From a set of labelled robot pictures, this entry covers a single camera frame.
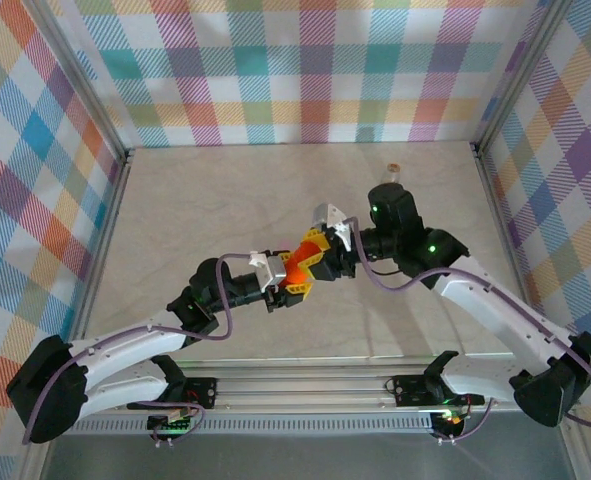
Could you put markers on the orange pill bottle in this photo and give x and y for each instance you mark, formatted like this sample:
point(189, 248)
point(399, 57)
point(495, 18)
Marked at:
point(295, 277)

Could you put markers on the clear glass vial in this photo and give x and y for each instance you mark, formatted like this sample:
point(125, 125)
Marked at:
point(393, 172)

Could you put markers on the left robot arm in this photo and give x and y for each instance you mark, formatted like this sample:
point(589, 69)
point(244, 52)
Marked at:
point(50, 390)

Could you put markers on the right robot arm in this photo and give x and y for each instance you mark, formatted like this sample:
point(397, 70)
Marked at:
point(550, 390)

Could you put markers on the black controller board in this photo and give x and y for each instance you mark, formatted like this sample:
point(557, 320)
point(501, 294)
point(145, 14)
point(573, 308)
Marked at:
point(172, 426)
point(450, 420)

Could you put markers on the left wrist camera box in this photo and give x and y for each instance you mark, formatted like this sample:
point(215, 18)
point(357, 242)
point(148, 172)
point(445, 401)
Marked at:
point(275, 272)

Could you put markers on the aluminium mounting rail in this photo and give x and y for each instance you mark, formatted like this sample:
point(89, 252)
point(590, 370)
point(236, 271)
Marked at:
point(300, 392)

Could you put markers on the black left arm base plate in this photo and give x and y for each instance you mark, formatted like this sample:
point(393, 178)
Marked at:
point(202, 390)

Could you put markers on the aluminium side rail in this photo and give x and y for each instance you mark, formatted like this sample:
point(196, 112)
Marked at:
point(100, 250)
point(509, 250)

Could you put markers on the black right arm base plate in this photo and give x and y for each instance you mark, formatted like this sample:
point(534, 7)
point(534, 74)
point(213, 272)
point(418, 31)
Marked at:
point(410, 390)

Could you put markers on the aluminium frame post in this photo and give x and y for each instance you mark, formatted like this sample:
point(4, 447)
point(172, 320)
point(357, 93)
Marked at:
point(80, 75)
point(520, 75)

